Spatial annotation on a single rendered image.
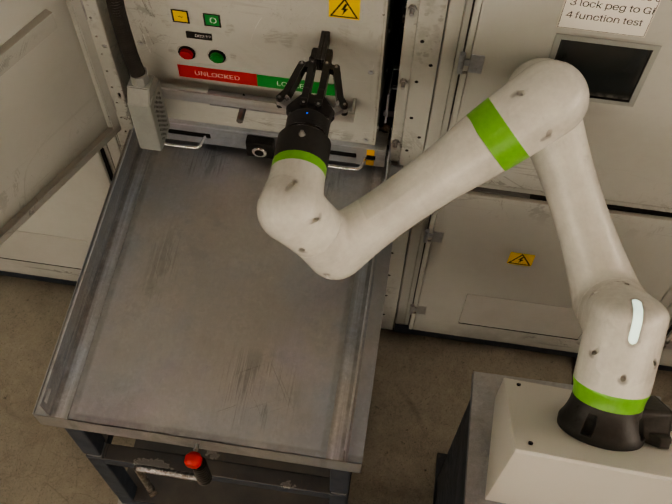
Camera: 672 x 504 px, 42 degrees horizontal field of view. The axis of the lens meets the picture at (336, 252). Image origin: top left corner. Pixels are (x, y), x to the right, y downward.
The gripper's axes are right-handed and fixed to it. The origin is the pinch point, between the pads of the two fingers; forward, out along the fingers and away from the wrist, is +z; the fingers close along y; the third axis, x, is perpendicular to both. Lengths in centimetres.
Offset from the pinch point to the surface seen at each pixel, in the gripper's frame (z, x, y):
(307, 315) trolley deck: -35, -38, 2
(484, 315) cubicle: 3, -101, 45
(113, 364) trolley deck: -51, -38, -33
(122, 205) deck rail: -15, -38, -41
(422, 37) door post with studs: 5.0, 1.0, 17.6
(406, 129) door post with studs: 4.9, -26.0, 16.8
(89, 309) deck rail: -40, -38, -41
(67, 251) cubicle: 4, -98, -75
